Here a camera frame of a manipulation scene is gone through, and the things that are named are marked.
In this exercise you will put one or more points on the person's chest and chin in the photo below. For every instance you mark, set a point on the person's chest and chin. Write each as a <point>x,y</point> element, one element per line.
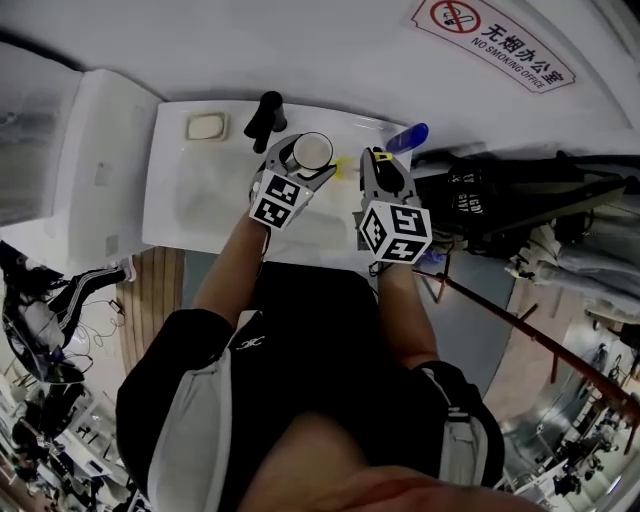
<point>315,460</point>

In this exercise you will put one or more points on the person's black shirt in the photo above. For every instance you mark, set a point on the person's black shirt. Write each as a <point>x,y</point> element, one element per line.
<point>310,350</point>

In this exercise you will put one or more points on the black faucet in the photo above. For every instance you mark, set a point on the black faucet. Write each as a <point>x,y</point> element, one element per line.
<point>265,120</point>

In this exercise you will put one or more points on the white ceramic sink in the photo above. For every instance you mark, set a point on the white ceramic sink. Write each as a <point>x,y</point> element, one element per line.
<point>210,200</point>

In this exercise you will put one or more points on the wooden slatted platform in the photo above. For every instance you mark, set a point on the wooden slatted platform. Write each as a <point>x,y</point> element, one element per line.
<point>150,300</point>

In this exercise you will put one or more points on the no smoking wall sign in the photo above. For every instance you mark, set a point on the no smoking wall sign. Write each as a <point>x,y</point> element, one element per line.
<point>500,45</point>

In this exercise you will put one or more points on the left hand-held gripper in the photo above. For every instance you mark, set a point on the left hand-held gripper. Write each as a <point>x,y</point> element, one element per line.
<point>272,200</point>

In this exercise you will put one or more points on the silver foil covered window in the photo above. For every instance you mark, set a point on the silver foil covered window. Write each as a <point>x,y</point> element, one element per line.
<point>30,140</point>

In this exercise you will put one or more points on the soap dish with soap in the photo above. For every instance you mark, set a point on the soap dish with soap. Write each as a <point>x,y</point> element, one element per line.
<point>206,126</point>

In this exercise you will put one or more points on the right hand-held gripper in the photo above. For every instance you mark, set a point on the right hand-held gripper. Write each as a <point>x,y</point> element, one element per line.
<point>395,230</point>

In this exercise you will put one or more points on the hanging pale clothes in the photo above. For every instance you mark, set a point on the hanging pale clothes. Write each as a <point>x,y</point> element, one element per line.
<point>590,270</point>

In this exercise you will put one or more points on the blue bottle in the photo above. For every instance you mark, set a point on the blue bottle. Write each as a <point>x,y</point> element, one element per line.
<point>407,137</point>

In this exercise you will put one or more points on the person's left forearm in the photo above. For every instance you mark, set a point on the person's left forearm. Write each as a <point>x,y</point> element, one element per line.
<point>225,275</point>

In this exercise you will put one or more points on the black printed bag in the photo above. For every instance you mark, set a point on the black printed bag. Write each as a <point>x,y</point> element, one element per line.
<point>465,195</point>

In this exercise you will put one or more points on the white and blue cup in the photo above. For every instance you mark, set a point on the white and blue cup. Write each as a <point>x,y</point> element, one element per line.
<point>312,150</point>

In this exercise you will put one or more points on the person's right forearm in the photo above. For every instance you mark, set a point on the person's right forearm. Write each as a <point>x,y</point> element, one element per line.
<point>405,315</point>

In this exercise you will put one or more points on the yellow toothbrush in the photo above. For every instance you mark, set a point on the yellow toothbrush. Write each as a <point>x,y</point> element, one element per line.
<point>345,167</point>

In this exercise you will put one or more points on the white stepped cabinet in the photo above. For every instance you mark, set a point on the white stepped cabinet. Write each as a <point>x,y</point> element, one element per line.
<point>110,125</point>

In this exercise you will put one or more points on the red-brown wooden coat rack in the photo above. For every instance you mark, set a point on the red-brown wooden coat rack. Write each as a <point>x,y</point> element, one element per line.
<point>525,330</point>

